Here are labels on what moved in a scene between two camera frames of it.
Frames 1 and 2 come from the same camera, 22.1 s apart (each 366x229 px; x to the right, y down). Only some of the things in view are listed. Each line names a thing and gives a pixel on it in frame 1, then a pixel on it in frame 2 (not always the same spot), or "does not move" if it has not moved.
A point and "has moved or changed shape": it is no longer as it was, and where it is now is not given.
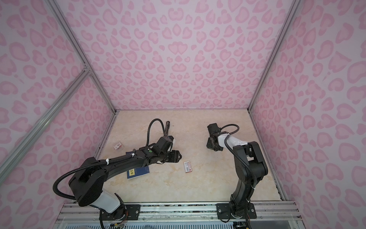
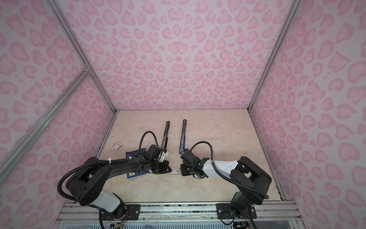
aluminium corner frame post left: x=76 y=45 does not move
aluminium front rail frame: x=277 y=215 does not move
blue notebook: x=137 y=171 does not move
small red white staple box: x=117 y=146 does not move
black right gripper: x=209 y=139 → x=183 y=172
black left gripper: x=176 y=156 → x=166 y=163
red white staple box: x=188 y=166 has moved or changed shape
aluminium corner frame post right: x=274 y=54 does not move
